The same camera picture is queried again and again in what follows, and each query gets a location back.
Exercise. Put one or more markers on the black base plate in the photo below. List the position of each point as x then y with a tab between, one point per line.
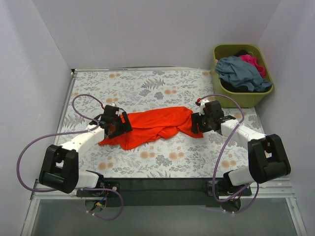
103	186
222	190

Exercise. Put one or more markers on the olive green plastic bin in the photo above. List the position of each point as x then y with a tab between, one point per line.
244	99

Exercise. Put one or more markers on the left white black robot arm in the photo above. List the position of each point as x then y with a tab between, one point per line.
60	168

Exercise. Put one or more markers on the orange t-shirt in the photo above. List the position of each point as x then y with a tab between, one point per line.
152	125

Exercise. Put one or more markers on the grey-blue t-shirt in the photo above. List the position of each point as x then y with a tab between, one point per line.
237	75

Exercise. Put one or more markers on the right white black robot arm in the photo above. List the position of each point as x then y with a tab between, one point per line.
267	158

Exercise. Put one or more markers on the aluminium frame rail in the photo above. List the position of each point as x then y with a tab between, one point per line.
271	210

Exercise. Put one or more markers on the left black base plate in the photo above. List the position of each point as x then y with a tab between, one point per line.
103	186

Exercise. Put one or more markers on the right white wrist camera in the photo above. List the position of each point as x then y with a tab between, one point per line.
201	103

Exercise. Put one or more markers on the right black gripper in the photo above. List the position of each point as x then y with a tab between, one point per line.
195	123

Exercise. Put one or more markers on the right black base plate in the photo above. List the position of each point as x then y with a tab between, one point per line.
222	190

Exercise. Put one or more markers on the pink t-shirt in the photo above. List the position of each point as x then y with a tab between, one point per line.
253	61

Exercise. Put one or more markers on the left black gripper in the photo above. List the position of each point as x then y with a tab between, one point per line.
122	125

